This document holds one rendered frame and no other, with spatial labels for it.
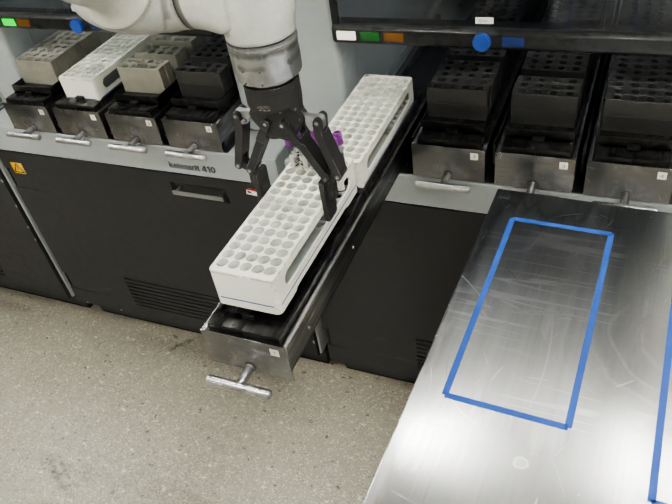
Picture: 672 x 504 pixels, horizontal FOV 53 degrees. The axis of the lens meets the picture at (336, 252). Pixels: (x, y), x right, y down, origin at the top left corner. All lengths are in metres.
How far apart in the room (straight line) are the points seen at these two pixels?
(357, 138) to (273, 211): 0.26
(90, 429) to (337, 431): 0.69
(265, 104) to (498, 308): 0.40
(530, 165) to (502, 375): 0.49
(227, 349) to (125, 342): 1.24
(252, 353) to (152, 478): 0.95
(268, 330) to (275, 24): 0.39
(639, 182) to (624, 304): 0.33
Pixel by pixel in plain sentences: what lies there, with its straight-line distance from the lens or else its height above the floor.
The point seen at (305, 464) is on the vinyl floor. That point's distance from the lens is 1.76.
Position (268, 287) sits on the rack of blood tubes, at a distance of 0.89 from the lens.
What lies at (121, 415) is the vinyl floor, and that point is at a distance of 2.02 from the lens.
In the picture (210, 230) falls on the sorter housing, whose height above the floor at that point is 0.50.
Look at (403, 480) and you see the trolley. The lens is 0.76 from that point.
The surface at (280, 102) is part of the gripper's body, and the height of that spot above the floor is 1.07.
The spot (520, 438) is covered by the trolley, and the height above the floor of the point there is 0.82.
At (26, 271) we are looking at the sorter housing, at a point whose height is 0.19.
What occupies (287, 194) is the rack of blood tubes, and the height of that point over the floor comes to 0.88.
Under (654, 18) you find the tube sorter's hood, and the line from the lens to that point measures 1.17.
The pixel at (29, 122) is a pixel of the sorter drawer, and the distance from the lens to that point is 1.79.
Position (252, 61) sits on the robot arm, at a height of 1.13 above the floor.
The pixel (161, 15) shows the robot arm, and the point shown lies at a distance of 0.88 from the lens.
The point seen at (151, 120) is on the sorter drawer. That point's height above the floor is 0.80.
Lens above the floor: 1.48
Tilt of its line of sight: 41 degrees down
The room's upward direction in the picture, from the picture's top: 10 degrees counter-clockwise
